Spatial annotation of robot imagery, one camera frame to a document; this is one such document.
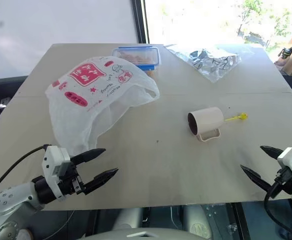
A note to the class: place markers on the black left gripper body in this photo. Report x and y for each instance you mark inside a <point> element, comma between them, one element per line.
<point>69,183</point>

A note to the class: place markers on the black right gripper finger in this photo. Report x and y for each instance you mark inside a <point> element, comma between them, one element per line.
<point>271,150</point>
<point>254,176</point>

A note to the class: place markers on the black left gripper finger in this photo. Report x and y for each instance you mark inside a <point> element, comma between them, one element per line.
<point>102,177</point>
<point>91,153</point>

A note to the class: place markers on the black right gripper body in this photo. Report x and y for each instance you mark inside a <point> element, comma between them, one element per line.
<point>284,182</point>

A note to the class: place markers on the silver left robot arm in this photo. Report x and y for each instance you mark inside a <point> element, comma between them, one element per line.
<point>13,197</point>

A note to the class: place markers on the yellow plastic pick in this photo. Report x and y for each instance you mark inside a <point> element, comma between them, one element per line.
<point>242,116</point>

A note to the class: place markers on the white plastic bag red print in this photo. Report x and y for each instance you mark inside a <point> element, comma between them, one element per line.
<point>86,105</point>

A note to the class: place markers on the grey robot torso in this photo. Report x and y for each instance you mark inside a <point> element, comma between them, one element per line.
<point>141,233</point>

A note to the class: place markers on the beige plastic mug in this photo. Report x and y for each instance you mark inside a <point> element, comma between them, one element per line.
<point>207,117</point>

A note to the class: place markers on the small black device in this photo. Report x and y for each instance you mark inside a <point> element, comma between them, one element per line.
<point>286,52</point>

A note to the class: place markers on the clear crinkled plastic bag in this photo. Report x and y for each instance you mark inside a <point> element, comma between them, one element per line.
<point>211,62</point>

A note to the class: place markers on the clear container blue lid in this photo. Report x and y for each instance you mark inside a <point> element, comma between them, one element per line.
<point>146,53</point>

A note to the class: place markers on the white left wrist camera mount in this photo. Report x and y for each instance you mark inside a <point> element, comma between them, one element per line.
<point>52,160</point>

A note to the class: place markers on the black window post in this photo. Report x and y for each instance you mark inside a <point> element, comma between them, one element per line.
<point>142,22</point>

